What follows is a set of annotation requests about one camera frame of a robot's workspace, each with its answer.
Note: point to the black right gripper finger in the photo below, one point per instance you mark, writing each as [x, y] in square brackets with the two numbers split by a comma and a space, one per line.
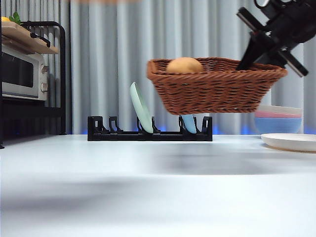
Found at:
[274, 58]
[254, 49]

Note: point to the brown wicker basket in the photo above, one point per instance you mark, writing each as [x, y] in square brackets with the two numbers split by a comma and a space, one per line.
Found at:
[212, 91]

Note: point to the tan potato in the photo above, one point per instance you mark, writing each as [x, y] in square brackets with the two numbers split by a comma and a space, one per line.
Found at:
[184, 65]

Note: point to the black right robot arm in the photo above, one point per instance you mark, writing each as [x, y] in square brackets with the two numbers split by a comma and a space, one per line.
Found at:
[296, 12]

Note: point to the cream white bowl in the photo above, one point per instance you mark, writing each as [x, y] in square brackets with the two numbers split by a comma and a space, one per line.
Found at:
[281, 109]

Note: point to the pink bowl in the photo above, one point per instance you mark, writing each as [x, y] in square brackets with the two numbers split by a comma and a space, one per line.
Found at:
[279, 114]

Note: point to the blue bowl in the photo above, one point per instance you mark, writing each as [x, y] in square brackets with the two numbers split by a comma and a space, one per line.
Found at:
[277, 126]

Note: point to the white plate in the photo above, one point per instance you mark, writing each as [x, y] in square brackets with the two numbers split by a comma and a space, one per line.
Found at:
[288, 142]

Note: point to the light blue plate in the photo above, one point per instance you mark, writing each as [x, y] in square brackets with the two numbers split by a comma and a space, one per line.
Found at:
[189, 124]

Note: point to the pale green plate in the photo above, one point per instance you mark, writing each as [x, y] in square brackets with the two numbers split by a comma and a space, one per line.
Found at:
[142, 108]

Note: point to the black dish rack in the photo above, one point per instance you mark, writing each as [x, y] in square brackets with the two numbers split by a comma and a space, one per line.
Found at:
[148, 137]

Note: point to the grey curtain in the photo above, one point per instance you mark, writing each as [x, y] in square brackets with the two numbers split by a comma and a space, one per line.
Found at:
[111, 61]

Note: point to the wooden cutting board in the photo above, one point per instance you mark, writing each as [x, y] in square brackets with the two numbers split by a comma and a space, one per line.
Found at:
[27, 39]

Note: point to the white toaster oven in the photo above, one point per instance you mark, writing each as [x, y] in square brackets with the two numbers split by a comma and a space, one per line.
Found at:
[17, 74]

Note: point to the green leaves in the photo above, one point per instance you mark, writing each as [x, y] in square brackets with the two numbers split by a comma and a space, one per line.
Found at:
[16, 17]

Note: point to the yellow lemon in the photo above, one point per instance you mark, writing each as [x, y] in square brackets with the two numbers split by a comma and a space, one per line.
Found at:
[5, 19]

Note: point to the black metal shelf frame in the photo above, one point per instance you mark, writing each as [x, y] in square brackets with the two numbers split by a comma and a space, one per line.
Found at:
[63, 74]

